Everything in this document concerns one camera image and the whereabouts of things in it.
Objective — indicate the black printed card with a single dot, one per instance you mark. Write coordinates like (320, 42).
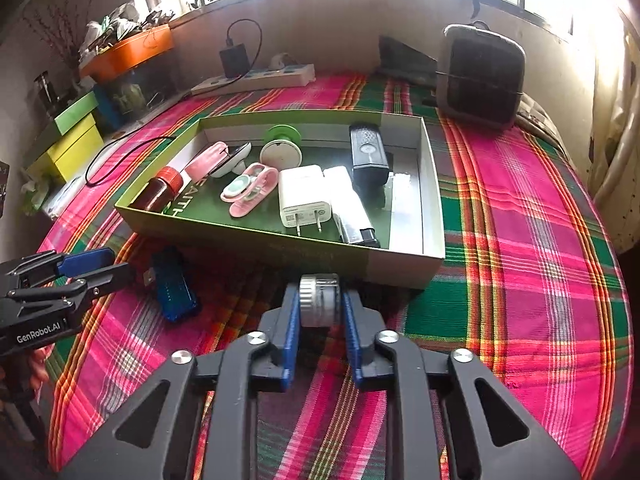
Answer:
(4, 177)

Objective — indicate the white power strip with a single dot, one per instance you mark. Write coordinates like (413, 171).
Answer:
(270, 80)

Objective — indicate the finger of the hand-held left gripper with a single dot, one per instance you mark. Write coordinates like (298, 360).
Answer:
(90, 262)
(115, 275)

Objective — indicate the person's left hand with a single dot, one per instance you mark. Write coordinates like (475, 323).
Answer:
(36, 366)

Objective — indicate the green white suction knob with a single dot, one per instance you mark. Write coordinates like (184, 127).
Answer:
(280, 155)

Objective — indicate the pile of packets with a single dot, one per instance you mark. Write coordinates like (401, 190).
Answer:
(120, 22)

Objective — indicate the brown folded cloth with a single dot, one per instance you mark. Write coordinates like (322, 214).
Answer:
(542, 125)

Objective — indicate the brown bottle red cap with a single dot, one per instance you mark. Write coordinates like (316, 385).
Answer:
(155, 192)

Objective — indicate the white charger plug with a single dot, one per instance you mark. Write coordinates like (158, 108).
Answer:
(300, 195)

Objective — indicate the black charger adapter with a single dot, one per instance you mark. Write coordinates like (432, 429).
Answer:
(235, 60)

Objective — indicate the small silver round tin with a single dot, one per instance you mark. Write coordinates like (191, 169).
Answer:
(320, 300)

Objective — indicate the dark green cloth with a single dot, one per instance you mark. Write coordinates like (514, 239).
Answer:
(405, 62)

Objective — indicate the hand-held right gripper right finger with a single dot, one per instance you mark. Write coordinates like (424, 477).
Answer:
(352, 335)

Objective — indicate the blue translucent usb device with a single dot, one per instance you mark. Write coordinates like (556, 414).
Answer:
(172, 285)

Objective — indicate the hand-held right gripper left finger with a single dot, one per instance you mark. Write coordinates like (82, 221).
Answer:
(290, 330)

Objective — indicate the dark glass tank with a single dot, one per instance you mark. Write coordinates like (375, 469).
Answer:
(145, 90)

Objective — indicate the orange plastic tray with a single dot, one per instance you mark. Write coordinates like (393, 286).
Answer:
(130, 52)

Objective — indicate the dried branches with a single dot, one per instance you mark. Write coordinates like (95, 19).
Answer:
(55, 30)

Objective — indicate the white plastic bag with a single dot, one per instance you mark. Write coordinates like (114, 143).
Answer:
(65, 197)

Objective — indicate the green white tissue pack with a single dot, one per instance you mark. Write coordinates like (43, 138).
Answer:
(36, 197)

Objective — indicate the white rectangular lighter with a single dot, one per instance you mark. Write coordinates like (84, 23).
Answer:
(345, 200)

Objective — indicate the blue box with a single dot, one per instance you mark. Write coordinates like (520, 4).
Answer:
(107, 107)

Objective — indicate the patterned beige curtain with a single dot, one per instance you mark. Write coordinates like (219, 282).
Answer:
(615, 135)

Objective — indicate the black rectangular device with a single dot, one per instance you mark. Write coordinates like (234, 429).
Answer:
(367, 152)

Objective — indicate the yellow box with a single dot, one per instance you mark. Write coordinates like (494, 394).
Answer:
(75, 157)

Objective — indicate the glass jar black lid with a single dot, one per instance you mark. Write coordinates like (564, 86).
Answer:
(46, 92)

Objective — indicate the green cardboard box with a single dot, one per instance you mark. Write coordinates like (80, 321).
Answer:
(240, 245)

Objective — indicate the grey space heater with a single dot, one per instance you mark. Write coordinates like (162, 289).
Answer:
(480, 80)

